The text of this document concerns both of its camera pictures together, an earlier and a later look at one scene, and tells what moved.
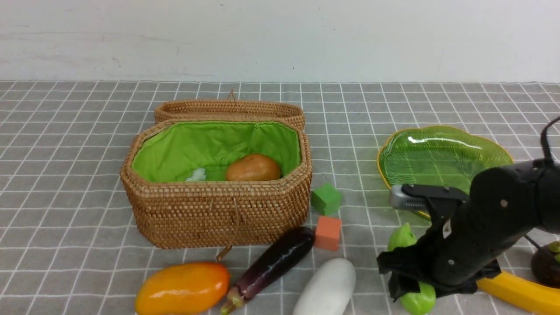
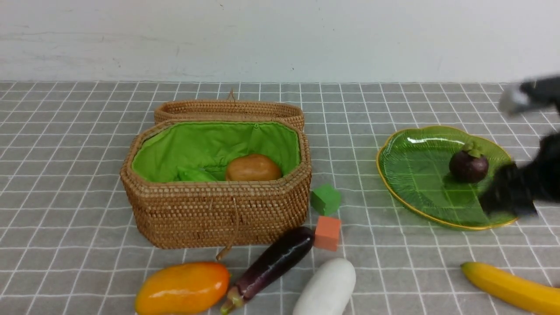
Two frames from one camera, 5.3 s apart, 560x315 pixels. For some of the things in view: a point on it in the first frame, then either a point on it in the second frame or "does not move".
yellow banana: x=540 y=296 does not move
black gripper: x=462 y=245 → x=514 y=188
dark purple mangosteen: x=545 y=263 → x=468 y=166
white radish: x=329 y=291 does not move
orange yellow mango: x=182 y=288 does not move
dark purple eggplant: x=278 y=259 does not move
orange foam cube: x=327 y=232 does not move
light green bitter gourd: x=423 y=303 → x=191 y=174
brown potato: x=254 y=167 does not move
